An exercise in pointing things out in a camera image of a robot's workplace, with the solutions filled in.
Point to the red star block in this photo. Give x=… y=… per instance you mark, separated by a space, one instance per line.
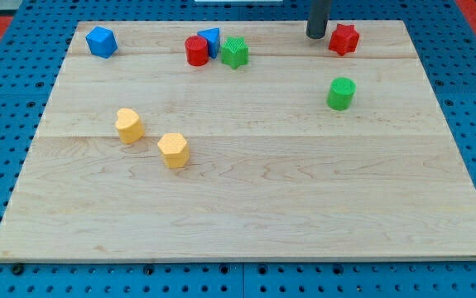
x=344 y=39

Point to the light wooden board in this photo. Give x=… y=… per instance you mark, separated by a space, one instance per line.
x=274 y=175

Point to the yellow heart block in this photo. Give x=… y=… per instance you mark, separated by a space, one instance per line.
x=129 y=125

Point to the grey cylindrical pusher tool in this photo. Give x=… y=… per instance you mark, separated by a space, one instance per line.
x=318 y=18

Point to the green star block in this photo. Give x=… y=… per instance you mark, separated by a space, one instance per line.
x=234 y=52

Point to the yellow hexagon block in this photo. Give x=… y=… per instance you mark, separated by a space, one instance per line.
x=174 y=150

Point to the red cylinder block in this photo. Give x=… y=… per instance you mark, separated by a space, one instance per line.
x=197 y=51

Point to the blue triangle block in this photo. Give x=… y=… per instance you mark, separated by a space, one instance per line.
x=212 y=36

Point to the green cylinder block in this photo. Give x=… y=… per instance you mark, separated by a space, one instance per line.
x=341 y=93

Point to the blue cube block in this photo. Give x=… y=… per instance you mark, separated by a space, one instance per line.
x=101 y=42

